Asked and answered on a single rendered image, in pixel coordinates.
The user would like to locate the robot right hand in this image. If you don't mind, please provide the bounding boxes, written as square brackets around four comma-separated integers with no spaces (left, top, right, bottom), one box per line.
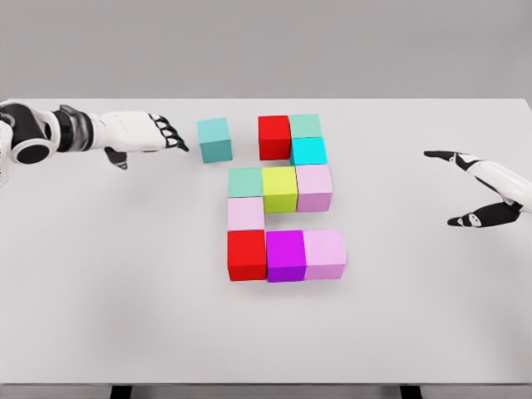
[423,150,532,228]

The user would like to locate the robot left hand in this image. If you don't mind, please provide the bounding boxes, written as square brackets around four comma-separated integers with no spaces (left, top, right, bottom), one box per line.
[101,110,190,171]

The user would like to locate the teal cube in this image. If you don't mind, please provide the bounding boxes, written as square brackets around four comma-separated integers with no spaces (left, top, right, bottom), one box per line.
[196,116,234,165]

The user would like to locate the mint green cube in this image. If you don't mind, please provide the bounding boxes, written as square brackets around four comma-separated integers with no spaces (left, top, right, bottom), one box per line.
[288,113,324,140]
[228,167,264,199]

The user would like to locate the pale pink cube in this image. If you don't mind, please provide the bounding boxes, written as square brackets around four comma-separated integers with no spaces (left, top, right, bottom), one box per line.
[303,229,347,281]
[226,196,266,232]
[295,165,334,214]

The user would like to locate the red cube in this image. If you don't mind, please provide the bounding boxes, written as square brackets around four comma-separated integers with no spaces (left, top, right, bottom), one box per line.
[258,115,292,161]
[227,229,268,283]

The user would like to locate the yellow-green cube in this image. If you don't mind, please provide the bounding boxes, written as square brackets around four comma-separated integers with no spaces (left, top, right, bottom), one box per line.
[261,166,299,215]

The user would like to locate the cyan cube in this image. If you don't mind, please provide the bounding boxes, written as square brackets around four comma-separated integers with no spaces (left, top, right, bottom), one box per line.
[289,136,328,167]

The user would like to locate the magenta purple cube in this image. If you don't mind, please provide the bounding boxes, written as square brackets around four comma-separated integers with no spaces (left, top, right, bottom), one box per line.
[264,229,308,283]

